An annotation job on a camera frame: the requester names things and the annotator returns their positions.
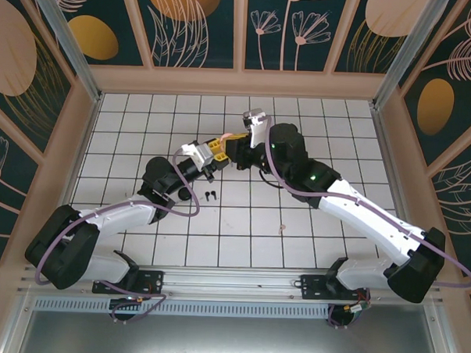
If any small green circuit board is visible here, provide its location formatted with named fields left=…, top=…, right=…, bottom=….
left=352, top=301, right=372, bottom=319

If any grey metal sheet panel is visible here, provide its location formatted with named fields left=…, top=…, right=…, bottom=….
left=0, top=305, right=460, bottom=353

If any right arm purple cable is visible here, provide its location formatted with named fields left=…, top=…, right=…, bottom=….
left=252, top=114, right=471, bottom=335

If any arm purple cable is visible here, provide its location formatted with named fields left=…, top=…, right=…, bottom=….
left=33, top=142, right=205, bottom=327
left=252, top=114, right=471, bottom=335

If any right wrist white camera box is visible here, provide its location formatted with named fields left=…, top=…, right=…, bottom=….
left=240, top=107, right=271, bottom=150

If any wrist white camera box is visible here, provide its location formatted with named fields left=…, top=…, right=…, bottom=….
left=180, top=141, right=215, bottom=172
left=240, top=107, right=271, bottom=150

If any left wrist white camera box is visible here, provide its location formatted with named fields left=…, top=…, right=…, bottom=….
left=180, top=141, right=215, bottom=172

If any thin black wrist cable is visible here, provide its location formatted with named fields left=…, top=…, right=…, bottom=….
left=257, top=166, right=288, bottom=190

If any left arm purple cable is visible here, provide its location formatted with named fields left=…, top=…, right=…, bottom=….
left=33, top=142, right=205, bottom=327

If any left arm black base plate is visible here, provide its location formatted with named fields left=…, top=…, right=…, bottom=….
left=92, top=266, right=166, bottom=298

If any aluminium mounting rail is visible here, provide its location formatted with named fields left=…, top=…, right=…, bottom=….
left=17, top=255, right=447, bottom=312

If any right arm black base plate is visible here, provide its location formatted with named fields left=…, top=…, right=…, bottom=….
left=299, top=273, right=373, bottom=305

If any grey slotted cable duct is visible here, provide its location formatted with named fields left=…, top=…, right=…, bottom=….
left=32, top=294, right=332, bottom=325

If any aluminium corner post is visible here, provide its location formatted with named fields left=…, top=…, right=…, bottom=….
left=370, top=0, right=451, bottom=113
left=20, top=0, right=108, bottom=104

